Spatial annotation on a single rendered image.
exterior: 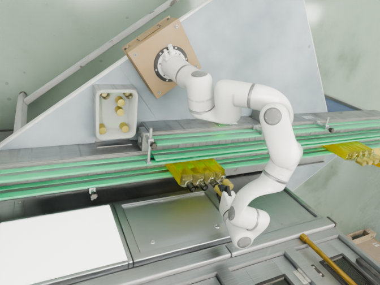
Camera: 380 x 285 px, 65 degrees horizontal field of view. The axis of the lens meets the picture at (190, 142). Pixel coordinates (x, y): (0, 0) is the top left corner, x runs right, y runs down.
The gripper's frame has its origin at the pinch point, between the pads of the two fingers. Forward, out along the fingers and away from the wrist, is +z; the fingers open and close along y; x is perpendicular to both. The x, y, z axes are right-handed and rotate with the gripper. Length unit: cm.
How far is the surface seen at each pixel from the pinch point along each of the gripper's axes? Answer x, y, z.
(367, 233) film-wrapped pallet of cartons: -344, -230, 204
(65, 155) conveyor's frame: 65, 6, 18
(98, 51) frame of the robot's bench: 57, 37, 87
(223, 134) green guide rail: -6.5, 13.4, 28.8
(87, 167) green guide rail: 55, 5, 11
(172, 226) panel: 20.6, -12.5, -6.1
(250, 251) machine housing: -9.3, -14.9, -19.1
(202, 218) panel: 7.1, -12.5, -1.8
